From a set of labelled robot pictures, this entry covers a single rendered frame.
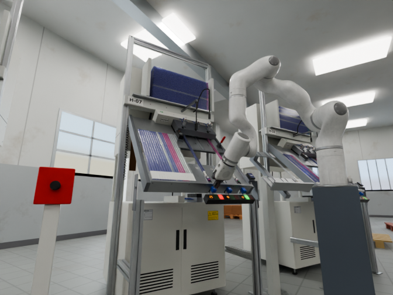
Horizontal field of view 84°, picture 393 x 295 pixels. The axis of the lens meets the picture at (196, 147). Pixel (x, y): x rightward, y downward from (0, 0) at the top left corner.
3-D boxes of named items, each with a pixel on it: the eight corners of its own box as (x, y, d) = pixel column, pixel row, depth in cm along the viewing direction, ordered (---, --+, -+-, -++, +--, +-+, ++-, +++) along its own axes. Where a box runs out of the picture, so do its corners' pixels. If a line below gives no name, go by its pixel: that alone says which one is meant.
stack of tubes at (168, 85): (209, 110, 191) (208, 82, 197) (152, 97, 166) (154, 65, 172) (201, 115, 201) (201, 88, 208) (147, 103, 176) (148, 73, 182)
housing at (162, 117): (206, 139, 191) (213, 124, 185) (152, 129, 167) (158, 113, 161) (203, 133, 197) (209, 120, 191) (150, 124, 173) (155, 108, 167)
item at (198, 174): (248, 189, 140) (250, 185, 139) (148, 186, 108) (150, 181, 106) (234, 170, 155) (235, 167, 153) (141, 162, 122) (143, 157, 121)
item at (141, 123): (221, 157, 169) (224, 152, 167) (136, 147, 137) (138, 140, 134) (205, 134, 194) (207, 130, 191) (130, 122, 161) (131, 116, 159)
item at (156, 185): (247, 194, 141) (252, 185, 137) (147, 192, 108) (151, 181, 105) (246, 192, 142) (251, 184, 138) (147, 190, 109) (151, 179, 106)
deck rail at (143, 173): (147, 192, 108) (150, 182, 105) (143, 192, 107) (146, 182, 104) (129, 122, 161) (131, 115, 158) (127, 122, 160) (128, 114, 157)
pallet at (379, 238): (302, 240, 353) (302, 233, 355) (310, 234, 415) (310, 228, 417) (396, 249, 288) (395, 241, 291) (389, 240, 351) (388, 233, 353)
